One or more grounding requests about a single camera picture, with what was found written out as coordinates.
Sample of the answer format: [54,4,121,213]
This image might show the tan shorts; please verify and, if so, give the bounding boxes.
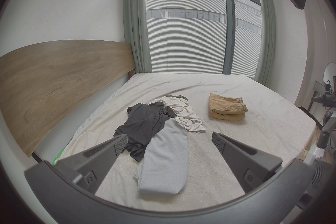
[209,93,248,122]

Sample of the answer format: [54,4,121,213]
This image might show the window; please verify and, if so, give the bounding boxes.
[146,0,263,79]

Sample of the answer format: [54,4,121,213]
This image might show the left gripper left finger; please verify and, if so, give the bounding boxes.
[55,134,128,194]

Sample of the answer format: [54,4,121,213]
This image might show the pale grey garment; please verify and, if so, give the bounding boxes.
[132,123,189,194]

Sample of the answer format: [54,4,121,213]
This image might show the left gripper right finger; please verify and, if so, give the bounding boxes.
[212,132,283,195]

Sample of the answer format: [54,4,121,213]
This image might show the black garment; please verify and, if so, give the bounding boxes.
[113,103,177,162]

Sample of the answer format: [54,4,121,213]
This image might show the cream white garment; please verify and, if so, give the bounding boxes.
[148,96,206,141]

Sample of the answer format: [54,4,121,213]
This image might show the olive green garment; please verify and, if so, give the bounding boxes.
[165,95,189,102]

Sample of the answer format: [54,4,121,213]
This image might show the green plastic packet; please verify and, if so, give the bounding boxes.
[52,147,66,166]

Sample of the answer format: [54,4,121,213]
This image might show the grey-green curtain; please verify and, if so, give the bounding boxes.
[123,0,153,74]
[253,0,277,87]

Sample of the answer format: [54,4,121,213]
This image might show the bed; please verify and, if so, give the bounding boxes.
[0,40,317,211]

